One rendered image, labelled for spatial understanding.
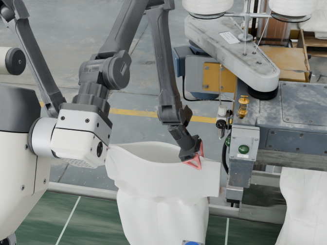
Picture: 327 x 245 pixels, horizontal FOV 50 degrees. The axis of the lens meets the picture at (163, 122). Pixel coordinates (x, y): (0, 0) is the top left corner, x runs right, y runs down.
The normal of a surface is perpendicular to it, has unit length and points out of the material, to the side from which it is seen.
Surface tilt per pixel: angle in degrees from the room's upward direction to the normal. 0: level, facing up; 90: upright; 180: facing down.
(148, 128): 0
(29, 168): 90
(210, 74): 90
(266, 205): 90
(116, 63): 75
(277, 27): 90
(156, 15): 70
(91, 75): 34
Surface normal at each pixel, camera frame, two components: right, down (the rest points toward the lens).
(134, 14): 0.87, -0.04
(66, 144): -0.15, -0.35
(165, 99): -0.43, 0.30
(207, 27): -0.05, -0.77
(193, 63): -0.21, 0.63
